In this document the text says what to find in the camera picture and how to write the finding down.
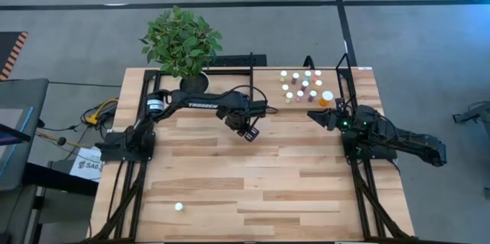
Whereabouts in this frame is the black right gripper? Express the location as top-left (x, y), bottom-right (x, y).
top-left (306, 107), bottom-right (356, 132)

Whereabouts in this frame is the large orange medicine bottle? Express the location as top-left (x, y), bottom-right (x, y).
top-left (319, 89), bottom-right (335, 108)

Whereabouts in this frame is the white plant pot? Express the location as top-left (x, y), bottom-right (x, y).
top-left (178, 70), bottom-right (212, 96)

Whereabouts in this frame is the black perforated panel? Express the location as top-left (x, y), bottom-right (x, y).
top-left (208, 54), bottom-right (268, 67)

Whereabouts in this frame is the green leafy plant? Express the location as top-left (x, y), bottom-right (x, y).
top-left (139, 5), bottom-right (224, 81)

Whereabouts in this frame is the white paper sheet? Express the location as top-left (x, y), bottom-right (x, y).
top-left (70, 146), bottom-right (104, 182)

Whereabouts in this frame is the gray cart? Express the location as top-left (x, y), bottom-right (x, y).
top-left (0, 78), bottom-right (51, 244)

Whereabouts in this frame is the dark flat screen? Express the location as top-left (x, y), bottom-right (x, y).
top-left (0, 106), bottom-right (35, 191)

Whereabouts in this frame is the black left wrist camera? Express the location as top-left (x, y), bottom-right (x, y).
top-left (243, 126), bottom-right (261, 143)

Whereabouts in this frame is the wooden shelf with black frame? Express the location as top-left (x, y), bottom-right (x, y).
top-left (249, 53), bottom-right (359, 115)

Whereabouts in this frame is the black aluminium table frame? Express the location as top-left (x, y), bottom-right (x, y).
top-left (87, 66), bottom-right (419, 243)

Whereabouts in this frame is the yellow cable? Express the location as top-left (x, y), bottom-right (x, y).
top-left (84, 98), bottom-right (120, 125)

